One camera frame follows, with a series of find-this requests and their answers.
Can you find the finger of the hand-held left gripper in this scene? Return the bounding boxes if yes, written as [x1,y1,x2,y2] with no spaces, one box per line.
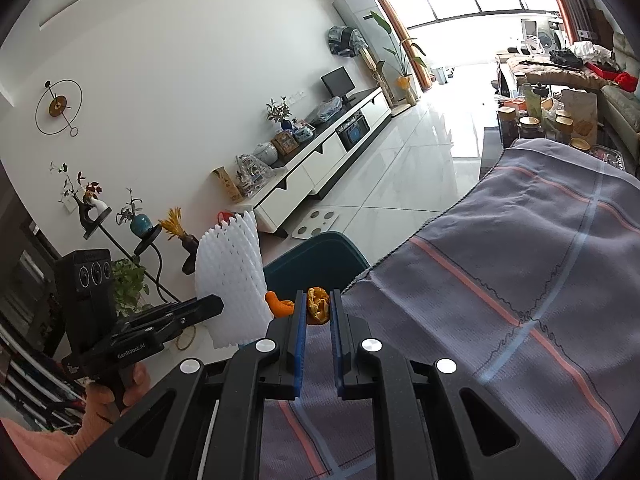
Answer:
[112,296,224,346]
[119,299,201,326]

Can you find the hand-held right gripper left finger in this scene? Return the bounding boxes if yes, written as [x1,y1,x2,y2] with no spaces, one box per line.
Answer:
[57,289,307,480]

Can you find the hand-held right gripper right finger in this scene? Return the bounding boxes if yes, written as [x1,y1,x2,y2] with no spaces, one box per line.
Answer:
[332,289,586,480]

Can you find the orange peel piece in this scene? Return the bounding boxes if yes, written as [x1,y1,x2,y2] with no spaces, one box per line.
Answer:
[306,286,332,326]
[264,290,296,318]

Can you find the white foam fruit net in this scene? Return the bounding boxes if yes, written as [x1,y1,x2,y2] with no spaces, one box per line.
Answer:
[194,210,271,351]

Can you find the teal trash bin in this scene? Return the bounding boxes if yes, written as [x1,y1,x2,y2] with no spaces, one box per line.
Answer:
[262,231,372,311]

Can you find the person's left forearm pink sleeve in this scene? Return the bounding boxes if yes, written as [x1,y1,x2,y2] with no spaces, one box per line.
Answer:
[0,415,108,480]

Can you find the person's left hand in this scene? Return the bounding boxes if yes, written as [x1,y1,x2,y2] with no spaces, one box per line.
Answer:
[75,359,152,443]

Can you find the green potted plant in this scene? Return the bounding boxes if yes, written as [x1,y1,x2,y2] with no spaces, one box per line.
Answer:
[110,258,153,318]

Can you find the dark vase yellow wheat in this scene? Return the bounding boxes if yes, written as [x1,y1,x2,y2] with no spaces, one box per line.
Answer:
[159,207,201,276]

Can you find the black metal plant stand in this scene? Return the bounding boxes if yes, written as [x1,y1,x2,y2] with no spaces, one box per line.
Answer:
[80,210,201,321]

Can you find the blue vase with plant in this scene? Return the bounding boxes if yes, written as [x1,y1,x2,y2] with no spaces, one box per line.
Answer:
[116,187,153,236]

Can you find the white vase with branches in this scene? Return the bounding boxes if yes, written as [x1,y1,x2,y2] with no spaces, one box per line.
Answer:
[50,160,111,226]

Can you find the dark shelving unit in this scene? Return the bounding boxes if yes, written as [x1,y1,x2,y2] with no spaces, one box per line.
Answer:
[0,245,96,433]

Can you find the white cardboard with holes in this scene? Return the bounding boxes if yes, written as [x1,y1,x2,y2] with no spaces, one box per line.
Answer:
[291,208,341,241]

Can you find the yellow patterned box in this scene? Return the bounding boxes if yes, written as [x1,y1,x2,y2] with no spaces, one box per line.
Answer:
[211,167,246,204]

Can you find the clear plastic container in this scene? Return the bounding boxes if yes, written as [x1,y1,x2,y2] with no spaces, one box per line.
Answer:
[235,154,275,196]

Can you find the white tv cabinet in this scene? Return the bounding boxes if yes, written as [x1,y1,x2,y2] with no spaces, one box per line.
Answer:
[220,87,393,236]

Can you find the small plant blue pot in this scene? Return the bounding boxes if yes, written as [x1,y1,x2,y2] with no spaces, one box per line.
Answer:
[265,97,293,133]

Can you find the clear bag blue items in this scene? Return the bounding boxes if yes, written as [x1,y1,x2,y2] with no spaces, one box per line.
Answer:
[310,97,343,126]

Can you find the wooden stand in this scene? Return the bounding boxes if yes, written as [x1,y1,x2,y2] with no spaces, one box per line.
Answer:
[362,47,411,116]

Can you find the black monitor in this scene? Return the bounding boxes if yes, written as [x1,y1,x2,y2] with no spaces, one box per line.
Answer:
[321,66,357,103]

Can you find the yellow wrapped flower pot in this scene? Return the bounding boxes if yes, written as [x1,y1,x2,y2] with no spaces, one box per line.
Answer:
[396,75,418,106]

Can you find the dark bundled bag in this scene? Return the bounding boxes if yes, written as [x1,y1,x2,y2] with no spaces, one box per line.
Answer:
[327,25,368,58]

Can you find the large leafy plant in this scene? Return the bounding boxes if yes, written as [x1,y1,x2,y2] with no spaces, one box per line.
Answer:
[370,10,428,78]

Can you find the large paper snack bag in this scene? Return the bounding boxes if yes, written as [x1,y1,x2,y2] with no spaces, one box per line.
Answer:
[560,89,601,146]

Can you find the white standing air conditioner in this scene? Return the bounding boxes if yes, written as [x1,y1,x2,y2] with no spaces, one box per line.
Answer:
[332,0,401,98]

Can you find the cluttered coffee table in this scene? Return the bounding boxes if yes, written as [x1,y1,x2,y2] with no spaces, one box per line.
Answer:
[495,55,626,161]

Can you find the white chair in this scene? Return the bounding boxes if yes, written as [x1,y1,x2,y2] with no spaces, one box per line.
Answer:
[520,19,543,56]

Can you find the black clothes pile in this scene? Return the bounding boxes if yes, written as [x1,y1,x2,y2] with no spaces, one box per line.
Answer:
[550,49,583,68]

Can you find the green sofa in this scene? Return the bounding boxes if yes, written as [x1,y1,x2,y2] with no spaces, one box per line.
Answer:
[597,30,640,161]

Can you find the white washing machine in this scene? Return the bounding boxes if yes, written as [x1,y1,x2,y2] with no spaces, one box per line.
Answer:
[542,17,563,51]

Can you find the red box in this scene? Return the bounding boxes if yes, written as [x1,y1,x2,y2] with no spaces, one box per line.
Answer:
[585,62,618,81]

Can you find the white cloth pile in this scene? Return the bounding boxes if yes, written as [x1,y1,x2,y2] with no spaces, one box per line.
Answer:
[572,42,613,61]

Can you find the round wire wall clock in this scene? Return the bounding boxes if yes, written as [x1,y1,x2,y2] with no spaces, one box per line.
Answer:
[35,79,83,137]

